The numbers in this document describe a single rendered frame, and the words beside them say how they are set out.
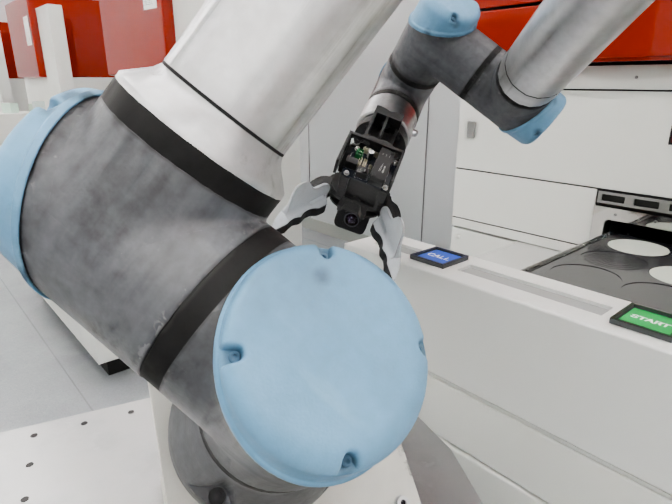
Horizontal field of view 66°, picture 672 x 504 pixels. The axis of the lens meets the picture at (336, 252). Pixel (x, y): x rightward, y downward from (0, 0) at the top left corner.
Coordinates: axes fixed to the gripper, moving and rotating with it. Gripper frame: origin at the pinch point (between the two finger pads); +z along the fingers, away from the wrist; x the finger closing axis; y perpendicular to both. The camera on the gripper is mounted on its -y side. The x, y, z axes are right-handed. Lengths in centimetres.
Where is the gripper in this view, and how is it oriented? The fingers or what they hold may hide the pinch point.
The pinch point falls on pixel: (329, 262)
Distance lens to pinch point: 59.2
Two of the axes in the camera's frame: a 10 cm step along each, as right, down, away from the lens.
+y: 1.7, -5.2, -8.4
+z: -3.3, 7.7, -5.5
